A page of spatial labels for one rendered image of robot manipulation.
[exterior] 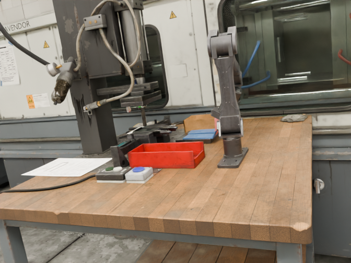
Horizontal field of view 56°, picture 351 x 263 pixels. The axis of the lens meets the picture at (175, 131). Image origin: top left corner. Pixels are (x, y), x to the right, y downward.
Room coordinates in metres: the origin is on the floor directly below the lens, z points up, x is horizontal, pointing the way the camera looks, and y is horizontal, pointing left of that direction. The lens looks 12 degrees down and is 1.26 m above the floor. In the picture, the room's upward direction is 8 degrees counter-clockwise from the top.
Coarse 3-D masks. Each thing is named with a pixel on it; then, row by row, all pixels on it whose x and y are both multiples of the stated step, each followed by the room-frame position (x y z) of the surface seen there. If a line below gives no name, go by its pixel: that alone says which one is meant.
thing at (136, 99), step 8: (136, 80) 1.40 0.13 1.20; (144, 80) 1.40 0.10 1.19; (104, 88) 1.43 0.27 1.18; (112, 88) 1.42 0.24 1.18; (120, 88) 1.40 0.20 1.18; (128, 88) 1.39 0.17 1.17; (136, 88) 1.37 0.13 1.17; (144, 88) 1.36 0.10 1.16; (152, 88) 1.36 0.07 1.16; (128, 96) 1.37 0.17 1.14; (136, 96) 1.32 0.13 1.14; (144, 96) 1.31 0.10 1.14; (152, 96) 1.37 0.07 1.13; (160, 96) 1.45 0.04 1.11; (128, 104) 1.32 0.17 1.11; (136, 104) 1.30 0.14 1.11; (144, 104) 1.30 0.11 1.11; (128, 112) 1.35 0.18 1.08
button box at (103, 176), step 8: (128, 168) 1.06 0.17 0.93; (88, 176) 1.09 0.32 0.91; (96, 176) 1.05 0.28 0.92; (104, 176) 1.04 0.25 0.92; (112, 176) 1.02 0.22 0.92; (120, 176) 1.01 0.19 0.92; (64, 184) 1.05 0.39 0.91; (72, 184) 1.06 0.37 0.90; (0, 192) 1.09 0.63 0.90; (8, 192) 1.08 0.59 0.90
